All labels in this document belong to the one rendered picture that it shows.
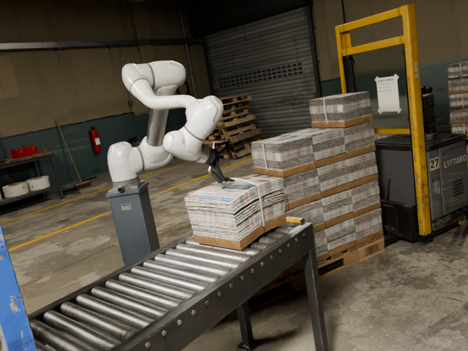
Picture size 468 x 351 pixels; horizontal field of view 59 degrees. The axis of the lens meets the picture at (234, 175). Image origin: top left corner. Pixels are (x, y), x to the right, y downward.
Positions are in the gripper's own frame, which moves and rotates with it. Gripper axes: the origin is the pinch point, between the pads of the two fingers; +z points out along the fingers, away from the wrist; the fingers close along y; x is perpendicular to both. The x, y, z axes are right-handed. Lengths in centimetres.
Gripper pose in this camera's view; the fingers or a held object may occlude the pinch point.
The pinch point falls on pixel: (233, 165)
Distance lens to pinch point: 196.6
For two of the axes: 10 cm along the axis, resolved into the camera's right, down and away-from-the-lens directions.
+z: 6.3, 2.2, 7.4
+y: -1.6, 9.7, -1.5
